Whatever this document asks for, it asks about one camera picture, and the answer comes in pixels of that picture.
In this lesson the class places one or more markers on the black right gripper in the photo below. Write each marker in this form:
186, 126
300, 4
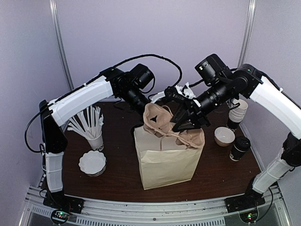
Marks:
194, 113

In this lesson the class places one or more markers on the brown pulp cup carrier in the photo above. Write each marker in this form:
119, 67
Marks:
169, 127

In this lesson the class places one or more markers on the cream paper bag with handles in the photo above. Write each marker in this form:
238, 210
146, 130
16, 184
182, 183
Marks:
166, 161

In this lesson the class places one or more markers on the stack of paper cups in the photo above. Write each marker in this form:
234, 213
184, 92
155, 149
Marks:
238, 108

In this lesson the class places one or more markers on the black plastic cup lid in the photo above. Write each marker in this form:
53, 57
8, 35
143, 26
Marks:
242, 143

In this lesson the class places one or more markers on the single black paper cup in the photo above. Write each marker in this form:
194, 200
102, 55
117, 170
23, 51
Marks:
236, 153

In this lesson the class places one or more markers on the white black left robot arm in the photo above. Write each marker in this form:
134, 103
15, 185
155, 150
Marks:
56, 113

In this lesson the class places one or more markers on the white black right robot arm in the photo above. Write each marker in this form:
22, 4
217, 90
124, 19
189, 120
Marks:
251, 83

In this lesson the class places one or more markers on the white round ceramic bowl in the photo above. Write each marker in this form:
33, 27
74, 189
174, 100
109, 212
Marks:
223, 136

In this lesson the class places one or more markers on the paper cup holding straws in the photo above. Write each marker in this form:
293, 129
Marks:
96, 143

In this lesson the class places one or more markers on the bundle of white wrapped straws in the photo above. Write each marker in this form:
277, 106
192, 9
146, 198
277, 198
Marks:
87, 123

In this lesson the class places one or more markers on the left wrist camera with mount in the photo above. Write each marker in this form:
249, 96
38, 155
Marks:
157, 97

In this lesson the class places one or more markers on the right aluminium frame post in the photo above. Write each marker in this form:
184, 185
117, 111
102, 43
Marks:
250, 18

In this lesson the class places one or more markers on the aluminium frame post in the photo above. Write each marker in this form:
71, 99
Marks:
250, 18
59, 40

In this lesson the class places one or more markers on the aluminium front rail base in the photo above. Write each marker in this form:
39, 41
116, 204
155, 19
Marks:
210, 212

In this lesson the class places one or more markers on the left aluminium frame post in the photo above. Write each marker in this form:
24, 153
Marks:
59, 40

